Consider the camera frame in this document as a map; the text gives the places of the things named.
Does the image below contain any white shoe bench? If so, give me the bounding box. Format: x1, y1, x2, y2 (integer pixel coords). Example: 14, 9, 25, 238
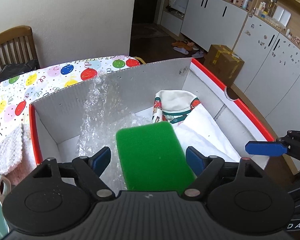
161, 10, 184, 37

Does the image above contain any pink knitted cloth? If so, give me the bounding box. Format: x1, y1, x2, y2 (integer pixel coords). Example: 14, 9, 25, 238
0, 124, 38, 185

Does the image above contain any white tote bag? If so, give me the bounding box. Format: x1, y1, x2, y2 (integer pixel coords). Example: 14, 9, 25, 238
168, 0, 189, 13

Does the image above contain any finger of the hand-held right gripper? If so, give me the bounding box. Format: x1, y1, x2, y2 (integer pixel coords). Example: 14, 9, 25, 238
245, 130, 300, 164

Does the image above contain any brown cardboard box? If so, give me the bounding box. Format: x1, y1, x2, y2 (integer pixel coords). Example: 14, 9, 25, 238
203, 44, 245, 88

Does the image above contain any white tall cabinet with stickers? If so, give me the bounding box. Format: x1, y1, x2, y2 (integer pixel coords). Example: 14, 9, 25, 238
234, 15, 300, 133

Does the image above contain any white lower cabinet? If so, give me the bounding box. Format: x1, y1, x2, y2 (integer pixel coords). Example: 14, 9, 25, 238
180, 0, 248, 47

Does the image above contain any balloon print tablecloth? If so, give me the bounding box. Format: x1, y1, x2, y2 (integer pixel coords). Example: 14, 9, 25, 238
0, 54, 142, 155

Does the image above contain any dark entrance door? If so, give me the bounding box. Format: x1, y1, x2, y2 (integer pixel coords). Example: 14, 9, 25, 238
131, 0, 165, 24

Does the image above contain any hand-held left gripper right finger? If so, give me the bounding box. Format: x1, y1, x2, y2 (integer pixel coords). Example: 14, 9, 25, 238
181, 146, 287, 200

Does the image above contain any green sponge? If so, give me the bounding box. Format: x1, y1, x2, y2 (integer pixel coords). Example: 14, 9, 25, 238
115, 122, 197, 195

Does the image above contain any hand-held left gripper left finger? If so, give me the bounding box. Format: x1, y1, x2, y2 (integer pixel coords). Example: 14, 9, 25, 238
14, 146, 115, 200

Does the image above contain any clear bubble wrap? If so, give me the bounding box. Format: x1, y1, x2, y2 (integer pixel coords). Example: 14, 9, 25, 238
76, 76, 150, 190

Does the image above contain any white cardboard box red rim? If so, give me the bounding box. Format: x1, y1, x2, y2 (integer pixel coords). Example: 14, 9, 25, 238
29, 57, 275, 192

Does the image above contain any wooden chair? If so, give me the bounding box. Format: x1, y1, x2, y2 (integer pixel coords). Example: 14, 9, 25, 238
0, 26, 40, 80

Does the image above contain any orange slipper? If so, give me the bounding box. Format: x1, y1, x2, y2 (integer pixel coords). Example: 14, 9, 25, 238
171, 41, 194, 52

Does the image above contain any wooden shelf unit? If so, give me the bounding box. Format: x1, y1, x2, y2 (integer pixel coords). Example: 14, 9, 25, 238
250, 0, 300, 45

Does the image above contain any black bag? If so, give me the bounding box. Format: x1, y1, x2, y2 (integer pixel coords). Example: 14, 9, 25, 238
0, 59, 40, 77

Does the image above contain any christmas print cloth bag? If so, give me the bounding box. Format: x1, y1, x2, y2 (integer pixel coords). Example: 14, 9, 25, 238
151, 90, 242, 163

